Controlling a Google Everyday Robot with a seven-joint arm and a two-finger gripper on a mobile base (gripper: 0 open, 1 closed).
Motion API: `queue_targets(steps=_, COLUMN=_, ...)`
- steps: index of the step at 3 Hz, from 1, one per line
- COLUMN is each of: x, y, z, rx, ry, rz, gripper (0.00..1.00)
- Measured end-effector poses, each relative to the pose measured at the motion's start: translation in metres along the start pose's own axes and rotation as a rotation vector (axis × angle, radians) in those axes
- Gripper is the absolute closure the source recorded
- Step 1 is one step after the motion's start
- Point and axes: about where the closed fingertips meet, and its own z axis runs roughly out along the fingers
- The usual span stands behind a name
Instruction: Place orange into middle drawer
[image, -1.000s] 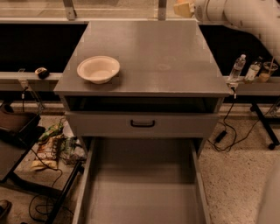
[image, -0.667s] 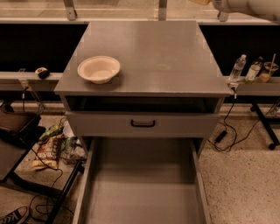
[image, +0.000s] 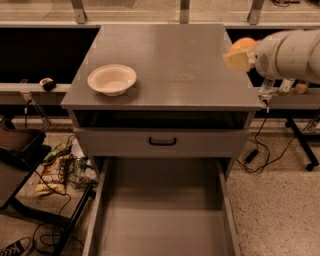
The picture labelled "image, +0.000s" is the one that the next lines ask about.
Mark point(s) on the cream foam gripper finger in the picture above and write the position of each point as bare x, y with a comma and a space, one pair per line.
242, 60

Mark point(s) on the orange fruit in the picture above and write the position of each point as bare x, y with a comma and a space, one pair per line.
243, 44

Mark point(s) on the clear plastic water bottle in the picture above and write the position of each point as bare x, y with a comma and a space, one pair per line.
266, 87

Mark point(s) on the white paper bowl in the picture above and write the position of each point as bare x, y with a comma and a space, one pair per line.
112, 80

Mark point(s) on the closed grey drawer black handle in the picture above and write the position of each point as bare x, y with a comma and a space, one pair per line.
144, 143

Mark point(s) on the brown snack bag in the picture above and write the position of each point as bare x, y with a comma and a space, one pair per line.
53, 177

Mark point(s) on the black white sneaker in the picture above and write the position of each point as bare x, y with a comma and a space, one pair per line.
20, 247

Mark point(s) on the black rolling cart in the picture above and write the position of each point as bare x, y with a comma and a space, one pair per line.
15, 170

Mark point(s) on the black yellow tape measure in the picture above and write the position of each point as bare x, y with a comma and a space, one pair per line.
47, 84

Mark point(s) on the open grey bottom drawer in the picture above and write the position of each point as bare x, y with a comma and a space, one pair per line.
161, 207

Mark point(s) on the green snack bag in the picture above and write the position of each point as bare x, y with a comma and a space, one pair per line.
61, 149

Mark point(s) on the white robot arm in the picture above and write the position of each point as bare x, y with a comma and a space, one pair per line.
289, 54

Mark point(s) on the grey drawer cabinet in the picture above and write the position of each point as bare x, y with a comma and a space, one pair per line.
182, 82

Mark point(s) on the clear bottle with label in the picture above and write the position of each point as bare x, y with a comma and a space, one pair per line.
286, 86

